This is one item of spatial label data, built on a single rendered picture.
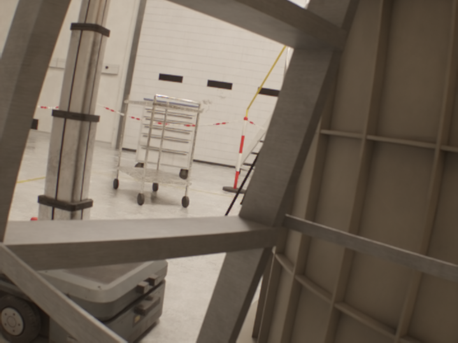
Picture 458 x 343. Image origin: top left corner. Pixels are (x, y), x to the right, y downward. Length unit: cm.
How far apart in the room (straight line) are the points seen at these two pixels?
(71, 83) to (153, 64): 786
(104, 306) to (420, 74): 98
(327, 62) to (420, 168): 35
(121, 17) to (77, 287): 879
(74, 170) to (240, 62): 772
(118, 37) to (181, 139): 429
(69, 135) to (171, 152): 452
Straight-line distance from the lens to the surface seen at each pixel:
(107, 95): 966
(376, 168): 99
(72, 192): 149
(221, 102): 898
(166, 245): 56
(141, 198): 387
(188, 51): 922
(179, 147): 596
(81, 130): 147
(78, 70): 150
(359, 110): 106
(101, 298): 129
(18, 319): 147
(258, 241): 68
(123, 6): 991
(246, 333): 172
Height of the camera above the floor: 75
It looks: 4 degrees down
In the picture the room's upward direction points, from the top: 9 degrees clockwise
